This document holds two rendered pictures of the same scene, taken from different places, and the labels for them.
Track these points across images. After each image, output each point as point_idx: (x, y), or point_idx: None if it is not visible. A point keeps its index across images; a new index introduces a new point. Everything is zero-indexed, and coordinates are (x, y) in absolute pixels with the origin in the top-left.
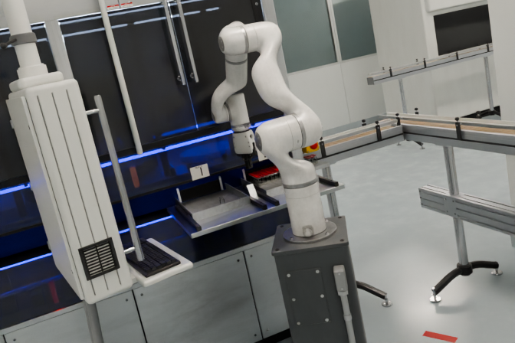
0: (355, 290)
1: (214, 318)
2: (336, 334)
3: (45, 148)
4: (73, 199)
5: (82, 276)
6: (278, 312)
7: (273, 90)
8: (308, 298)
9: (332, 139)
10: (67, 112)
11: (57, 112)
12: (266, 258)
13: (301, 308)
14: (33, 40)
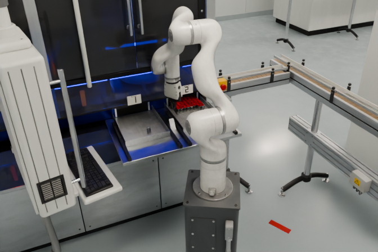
0: (237, 234)
1: (130, 195)
2: None
3: (13, 112)
4: (34, 149)
5: (38, 201)
6: (175, 193)
7: (207, 87)
8: (203, 234)
9: (237, 78)
10: (34, 84)
11: (24, 85)
12: (173, 160)
13: (197, 239)
14: (5, 5)
